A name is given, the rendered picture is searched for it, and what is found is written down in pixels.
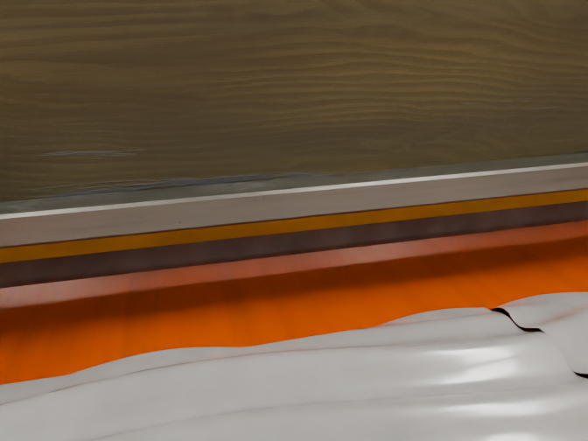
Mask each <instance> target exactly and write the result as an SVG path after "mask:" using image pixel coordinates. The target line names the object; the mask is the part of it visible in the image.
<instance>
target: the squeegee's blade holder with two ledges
mask: <svg viewBox="0 0 588 441"><path fill-rule="evenodd" d="M586 189H588V153H578V154H568V155H557V156H547V157H526V158H516V159H505V160H495V161H485V162H474V163H463V164H443V165H433V166H423V167H412V168H402V169H391V170H380V171H360V172H350V173H340V174H329V175H318V176H308V177H297V178H278V179H267V180H257V181H246V182H235V183H225V184H214V185H195V186H184V187H173V188H163V189H152V190H142V191H131V192H112V193H101V194H90V195H80V196H69V197H58V198H49V199H28V200H18V201H7V202H0V249H7V248H15V247H24V246H33V245H42V244H51V243H60V242H76V241H85V240H93V239H102V238H111V237H120V236H129V235H145V234H154V233H163V232H171V231H180V230H189V229H197V228H214V227H223V226H232V225H241V224H249V223H258V222H266V221H283V220H292V219H301V218H310V217H319V216H327V215H335V214H352V213H361V212H370V211H379V210H388V209H396V208H405V207H421V206H430V205H439V204H448V203H457V202H465V201H474V200H490V199H499V198H508V197H517V196H525V195H534V194H543V193H560V192H568V191H577V190H586Z"/></svg>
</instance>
